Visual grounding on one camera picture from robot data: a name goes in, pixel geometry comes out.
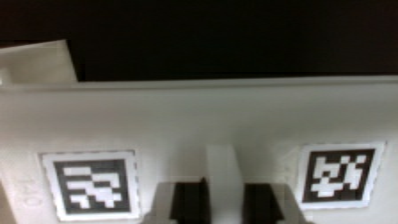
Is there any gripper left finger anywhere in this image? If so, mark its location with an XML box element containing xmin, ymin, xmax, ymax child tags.
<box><xmin>140</xmin><ymin>178</ymin><xmax>211</xmax><ymax>224</ymax></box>

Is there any white cabinet body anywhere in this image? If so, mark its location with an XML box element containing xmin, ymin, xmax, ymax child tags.
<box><xmin>0</xmin><ymin>40</ymin><xmax>78</xmax><ymax>86</ymax></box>

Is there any white cabinet door panel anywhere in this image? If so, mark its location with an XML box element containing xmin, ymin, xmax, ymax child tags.
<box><xmin>0</xmin><ymin>77</ymin><xmax>398</xmax><ymax>224</ymax></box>

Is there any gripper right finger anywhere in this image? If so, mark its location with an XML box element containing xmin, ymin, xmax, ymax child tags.
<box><xmin>243</xmin><ymin>183</ymin><xmax>314</xmax><ymax>224</ymax></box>

